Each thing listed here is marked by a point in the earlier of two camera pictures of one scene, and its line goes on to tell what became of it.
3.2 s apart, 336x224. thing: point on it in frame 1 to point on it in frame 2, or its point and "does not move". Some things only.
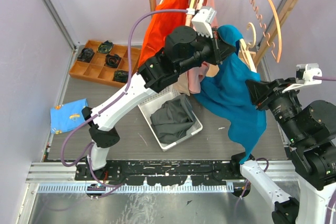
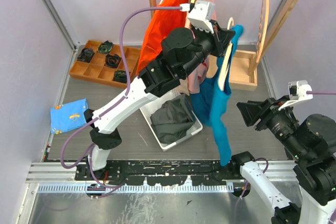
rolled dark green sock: x=120 y=76 does not move
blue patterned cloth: x=66 y=117 does not move
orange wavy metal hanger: x=277 y=11 to x=263 y=20
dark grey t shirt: x=171 y=123 does not move
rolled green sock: x=105 y=47 does not move
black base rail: x=158 y=172 does not move
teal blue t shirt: x=226 y=94 to x=209 y=107
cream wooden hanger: x=245 y=50 to x=222 y=77
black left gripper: x=220 y=49 does not move
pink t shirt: x=196 y=75 does not move
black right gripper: x=257 y=89 to x=252 y=108
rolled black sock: x=112 y=60 does not move
